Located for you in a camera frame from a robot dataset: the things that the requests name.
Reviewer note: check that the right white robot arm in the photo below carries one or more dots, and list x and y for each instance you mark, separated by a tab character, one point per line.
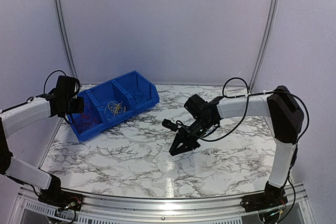
279	105

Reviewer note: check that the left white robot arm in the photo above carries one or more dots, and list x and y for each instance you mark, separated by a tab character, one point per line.
61	101

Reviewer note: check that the aluminium front rail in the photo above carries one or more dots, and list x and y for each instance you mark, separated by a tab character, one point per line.
94	208

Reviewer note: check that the right aluminium corner post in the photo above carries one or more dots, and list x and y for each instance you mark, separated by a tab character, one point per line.
264	42

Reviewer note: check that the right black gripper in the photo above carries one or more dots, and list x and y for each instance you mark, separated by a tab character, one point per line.
181	138

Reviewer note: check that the blue three-compartment plastic bin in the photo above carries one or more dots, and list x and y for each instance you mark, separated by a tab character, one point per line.
113	102

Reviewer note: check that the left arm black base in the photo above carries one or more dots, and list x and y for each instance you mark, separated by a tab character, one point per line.
54	195

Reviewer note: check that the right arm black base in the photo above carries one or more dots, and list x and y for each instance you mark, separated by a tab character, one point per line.
272	196

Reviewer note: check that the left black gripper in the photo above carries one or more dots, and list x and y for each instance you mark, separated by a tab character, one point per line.
79	108

